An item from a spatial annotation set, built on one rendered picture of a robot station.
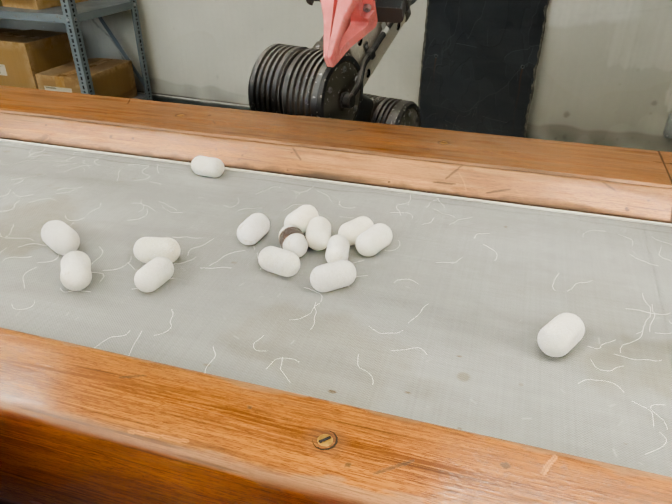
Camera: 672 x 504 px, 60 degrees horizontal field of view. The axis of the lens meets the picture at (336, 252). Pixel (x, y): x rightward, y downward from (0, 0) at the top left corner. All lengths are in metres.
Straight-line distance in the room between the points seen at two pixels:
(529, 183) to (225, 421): 0.37
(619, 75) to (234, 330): 2.22
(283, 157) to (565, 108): 1.99
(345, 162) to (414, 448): 0.36
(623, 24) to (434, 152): 1.90
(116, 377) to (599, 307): 0.31
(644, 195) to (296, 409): 0.39
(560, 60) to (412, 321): 2.13
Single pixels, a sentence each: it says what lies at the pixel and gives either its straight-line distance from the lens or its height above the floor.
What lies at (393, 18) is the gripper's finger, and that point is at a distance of 0.59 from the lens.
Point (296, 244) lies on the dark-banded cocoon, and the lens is 0.45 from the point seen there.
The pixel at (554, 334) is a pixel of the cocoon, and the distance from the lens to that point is 0.38.
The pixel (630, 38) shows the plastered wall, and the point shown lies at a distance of 2.47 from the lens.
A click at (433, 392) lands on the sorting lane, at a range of 0.35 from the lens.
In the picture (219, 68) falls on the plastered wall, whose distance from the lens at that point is 2.93.
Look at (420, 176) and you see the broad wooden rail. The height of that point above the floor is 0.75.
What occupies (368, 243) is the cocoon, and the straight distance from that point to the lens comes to 0.45.
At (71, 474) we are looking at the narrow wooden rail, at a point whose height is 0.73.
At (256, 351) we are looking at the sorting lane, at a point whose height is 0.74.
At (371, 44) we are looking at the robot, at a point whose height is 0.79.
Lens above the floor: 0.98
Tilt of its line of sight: 32 degrees down
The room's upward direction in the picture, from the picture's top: straight up
